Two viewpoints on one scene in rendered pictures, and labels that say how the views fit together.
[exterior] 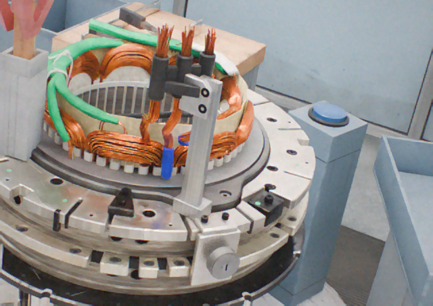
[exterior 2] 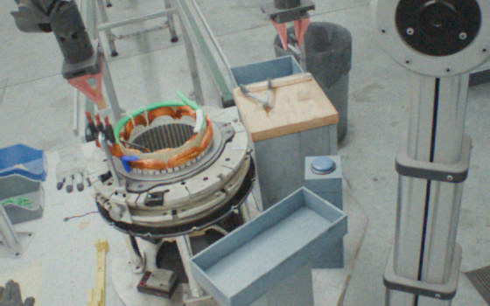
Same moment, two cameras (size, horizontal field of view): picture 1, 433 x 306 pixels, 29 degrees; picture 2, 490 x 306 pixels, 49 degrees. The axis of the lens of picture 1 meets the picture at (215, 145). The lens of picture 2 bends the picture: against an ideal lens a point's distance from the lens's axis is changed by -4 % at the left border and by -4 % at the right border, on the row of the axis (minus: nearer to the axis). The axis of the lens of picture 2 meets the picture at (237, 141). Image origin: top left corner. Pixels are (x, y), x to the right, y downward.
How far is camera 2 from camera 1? 0.90 m
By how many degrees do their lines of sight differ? 52
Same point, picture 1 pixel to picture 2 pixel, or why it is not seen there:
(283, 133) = (219, 168)
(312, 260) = not seen: hidden behind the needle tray
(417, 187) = (307, 223)
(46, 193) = (94, 163)
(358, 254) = not seen: outside the picture
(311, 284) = (328, 260)
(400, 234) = (237, 240)
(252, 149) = (182, 171)
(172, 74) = (95, 130)
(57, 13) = (284, 71)
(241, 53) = (312, 115)
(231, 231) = (122, 202)
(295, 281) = not seen: hidden behind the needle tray
